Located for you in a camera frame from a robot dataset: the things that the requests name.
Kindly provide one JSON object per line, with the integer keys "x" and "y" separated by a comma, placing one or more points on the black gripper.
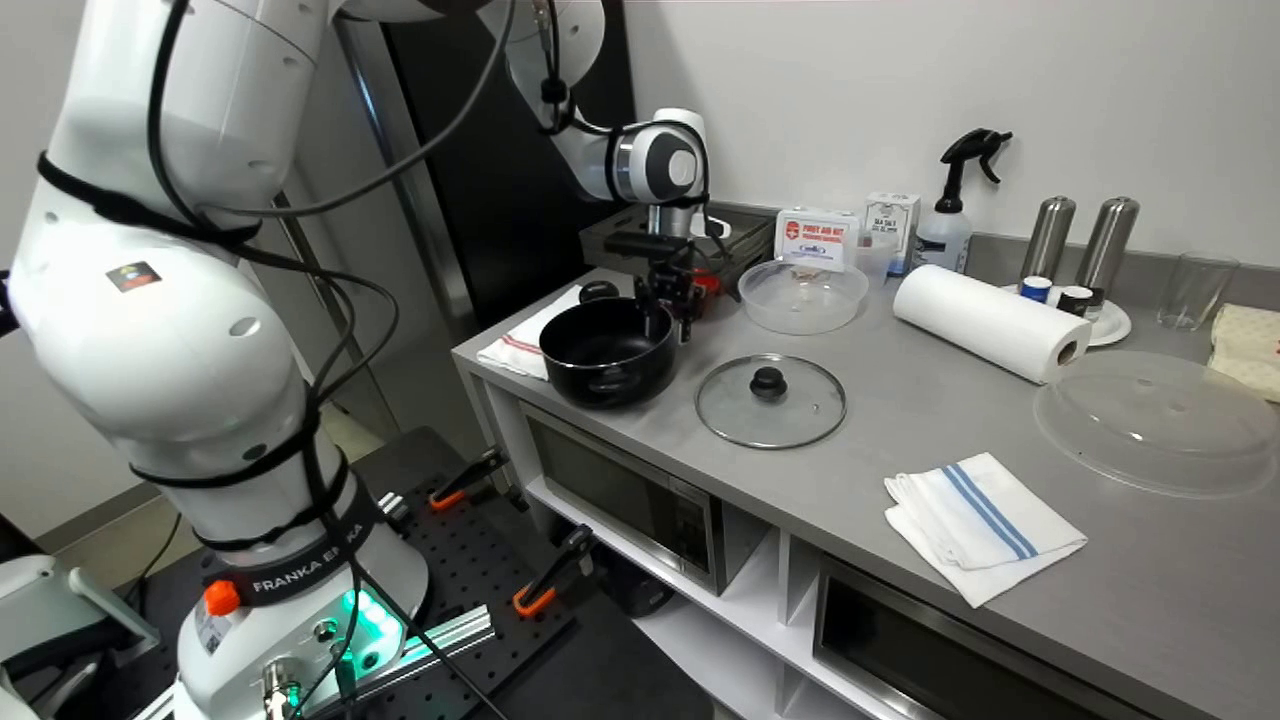
{"x": 667, "y": 241}

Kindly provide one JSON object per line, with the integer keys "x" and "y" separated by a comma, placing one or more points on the black cooking pot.
{"x": 606, "y": 353}

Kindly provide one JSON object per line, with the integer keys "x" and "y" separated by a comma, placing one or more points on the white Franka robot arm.
{"x": 160, "y": 332}

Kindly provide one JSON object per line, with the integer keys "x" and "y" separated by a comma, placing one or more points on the grey metal tray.
{"x": 751, "y": 241}

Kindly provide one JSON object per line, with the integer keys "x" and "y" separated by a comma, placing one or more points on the clear plastic container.
{"x": 802, "y": 296}

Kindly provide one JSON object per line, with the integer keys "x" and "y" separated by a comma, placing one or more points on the glass lid black knob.
{"x": 768, "y": 403}

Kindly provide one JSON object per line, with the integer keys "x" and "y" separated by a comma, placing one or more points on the red white sign card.
{"x": 819, "y": 241}

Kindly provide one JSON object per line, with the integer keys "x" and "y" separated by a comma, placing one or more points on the red-striped white towel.
{"x": 513, "y": 345}

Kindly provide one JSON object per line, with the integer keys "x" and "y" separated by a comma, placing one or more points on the steel refrigerator black side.
{"x": 504, "y": 203}

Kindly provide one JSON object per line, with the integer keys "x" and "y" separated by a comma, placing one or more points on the built-in black microwave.
{"x": 623, "y": 493}

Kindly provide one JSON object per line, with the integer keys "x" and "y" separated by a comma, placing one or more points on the white carton box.
{"x": 884, "y": 234}

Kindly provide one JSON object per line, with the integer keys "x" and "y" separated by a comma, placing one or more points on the grey counter cabinet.
{"x": 827, "y": 493}

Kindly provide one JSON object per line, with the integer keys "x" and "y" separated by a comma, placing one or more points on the spray bottle black trigger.
{"x": 949, "y": 234}

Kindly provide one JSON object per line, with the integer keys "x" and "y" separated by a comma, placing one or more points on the white paper towel roll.
{"x": 980, "y": 321}

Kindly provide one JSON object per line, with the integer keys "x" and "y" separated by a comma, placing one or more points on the black breadboard robot table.
{"x": 464, "y": 560}

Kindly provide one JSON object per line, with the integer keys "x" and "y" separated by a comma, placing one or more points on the small jar blue label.
{"x": 1037, "y": 286}

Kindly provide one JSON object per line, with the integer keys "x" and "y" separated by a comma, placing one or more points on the steel shaker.
{"x": 1050, "y": 237}
{"x": 1108, "y": 241}

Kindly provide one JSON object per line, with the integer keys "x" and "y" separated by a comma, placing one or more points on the blue-striped white towel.
{"x": 980, "y": 525}

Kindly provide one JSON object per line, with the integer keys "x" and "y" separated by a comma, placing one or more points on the white plate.
{"x": 1108, "y": 326}

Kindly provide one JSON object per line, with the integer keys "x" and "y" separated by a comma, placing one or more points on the built-in dark oven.
{"x": 932, "y": 665}

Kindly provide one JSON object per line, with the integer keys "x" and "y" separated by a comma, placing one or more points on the orange-capped robot button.
{"x": 223, "y": 596}

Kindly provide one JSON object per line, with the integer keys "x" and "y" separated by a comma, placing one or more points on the yellow cloth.
{"x": 1247, "y": 345}

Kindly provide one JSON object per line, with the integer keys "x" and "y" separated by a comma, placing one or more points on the aluminium rail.
{"x": 445, "y": 634}

